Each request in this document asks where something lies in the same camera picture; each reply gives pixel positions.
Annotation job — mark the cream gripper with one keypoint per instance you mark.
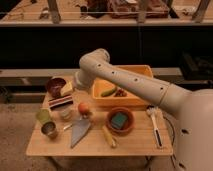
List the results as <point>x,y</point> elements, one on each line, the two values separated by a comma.
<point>66,89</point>

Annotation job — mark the striped eraser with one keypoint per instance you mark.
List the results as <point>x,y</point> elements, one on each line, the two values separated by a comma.
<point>54,103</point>

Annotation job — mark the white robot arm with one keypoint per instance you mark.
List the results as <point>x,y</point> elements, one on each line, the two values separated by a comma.
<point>193,109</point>

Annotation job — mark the green plastic cup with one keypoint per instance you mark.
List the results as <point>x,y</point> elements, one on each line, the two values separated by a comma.
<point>43,116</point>

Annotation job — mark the metal cup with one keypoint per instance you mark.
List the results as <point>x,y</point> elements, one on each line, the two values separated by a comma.
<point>49,129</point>

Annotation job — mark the dark red bowl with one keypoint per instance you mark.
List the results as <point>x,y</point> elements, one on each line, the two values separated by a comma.
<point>54,86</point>

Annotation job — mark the orange fruit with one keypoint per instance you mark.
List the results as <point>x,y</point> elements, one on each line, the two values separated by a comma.
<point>83,108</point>

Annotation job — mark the small clear glass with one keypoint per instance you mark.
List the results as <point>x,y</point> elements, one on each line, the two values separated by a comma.
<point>65,114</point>

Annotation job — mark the metal spoon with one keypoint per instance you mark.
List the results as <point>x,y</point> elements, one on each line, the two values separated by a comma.
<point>74,122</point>

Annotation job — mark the wooden table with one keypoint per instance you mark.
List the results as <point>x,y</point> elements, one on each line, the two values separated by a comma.
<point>139,141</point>

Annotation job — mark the orange plastic tray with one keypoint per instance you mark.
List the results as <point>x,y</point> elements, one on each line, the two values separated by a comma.
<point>130,99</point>

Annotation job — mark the green cucumber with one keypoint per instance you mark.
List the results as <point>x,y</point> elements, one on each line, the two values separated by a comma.
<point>108,92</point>

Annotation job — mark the dark red grapes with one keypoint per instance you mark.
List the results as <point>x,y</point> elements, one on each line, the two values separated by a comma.
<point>120,93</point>

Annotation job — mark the green sponge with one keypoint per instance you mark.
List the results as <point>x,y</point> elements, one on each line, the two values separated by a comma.
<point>118,120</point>

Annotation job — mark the terracotta bowl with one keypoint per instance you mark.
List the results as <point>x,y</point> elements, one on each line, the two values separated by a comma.
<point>129,124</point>

